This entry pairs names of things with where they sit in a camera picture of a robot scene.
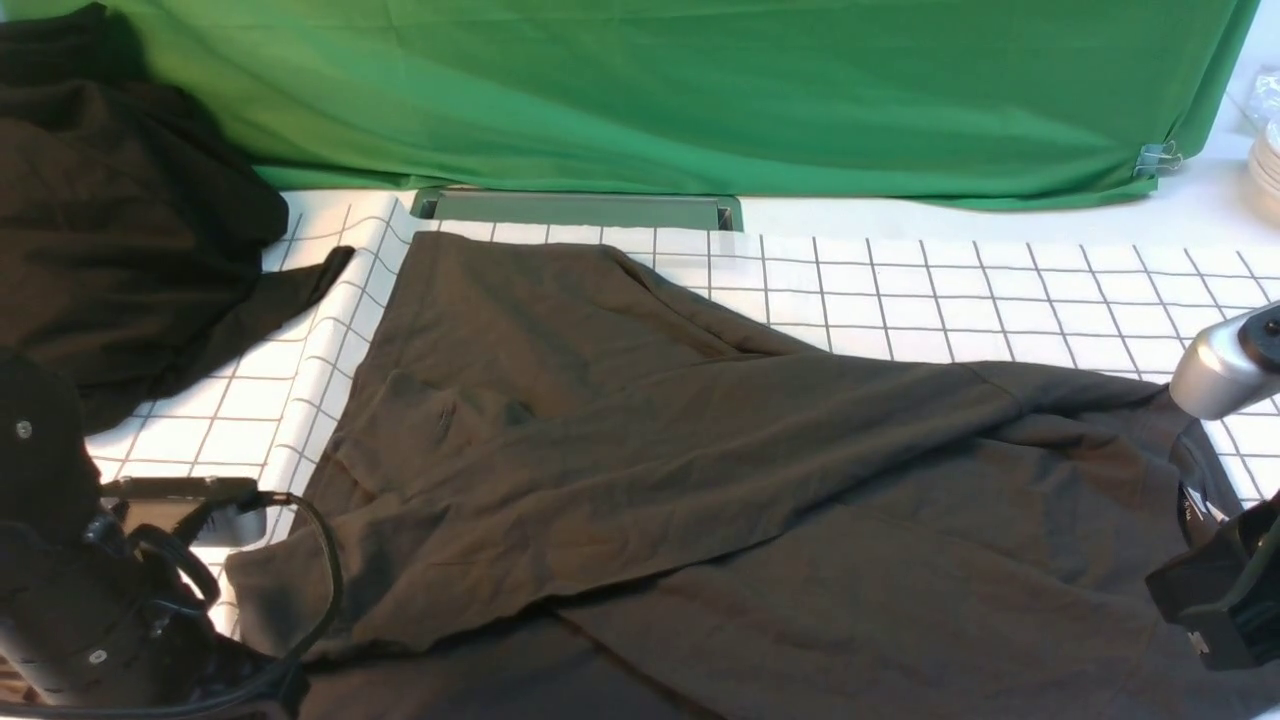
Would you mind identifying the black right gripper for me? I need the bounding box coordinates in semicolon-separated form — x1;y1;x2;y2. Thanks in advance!
1146;489;1279;671

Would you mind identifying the green backdrop cloth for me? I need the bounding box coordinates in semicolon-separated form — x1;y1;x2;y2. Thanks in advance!
99;1;1258;211

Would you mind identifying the stack of white plates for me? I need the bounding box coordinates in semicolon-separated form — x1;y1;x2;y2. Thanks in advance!
1245;117;1279;202

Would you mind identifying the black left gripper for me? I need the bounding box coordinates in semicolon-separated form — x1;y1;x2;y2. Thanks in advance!
0;475;311;720

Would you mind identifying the gray long-sleeved shirt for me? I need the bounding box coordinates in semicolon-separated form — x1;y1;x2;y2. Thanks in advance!
225;231;1280;720

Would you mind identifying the pile of black clothes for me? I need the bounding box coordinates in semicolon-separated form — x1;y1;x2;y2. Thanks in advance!
1;3;355;436

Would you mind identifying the clear plastic bag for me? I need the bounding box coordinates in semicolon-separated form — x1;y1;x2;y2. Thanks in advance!
1240;64;1279;131

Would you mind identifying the white grid table mat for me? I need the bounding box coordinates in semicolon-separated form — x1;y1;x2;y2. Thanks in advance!
86;197;1277;638

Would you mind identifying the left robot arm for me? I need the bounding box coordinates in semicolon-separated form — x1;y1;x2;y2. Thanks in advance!
1;348;308;719

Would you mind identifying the blue binder clip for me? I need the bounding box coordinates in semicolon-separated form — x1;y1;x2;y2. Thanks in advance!
1132;141;1184;179

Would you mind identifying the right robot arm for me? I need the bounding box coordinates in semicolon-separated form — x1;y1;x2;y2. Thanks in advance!
1146;304;1279;673

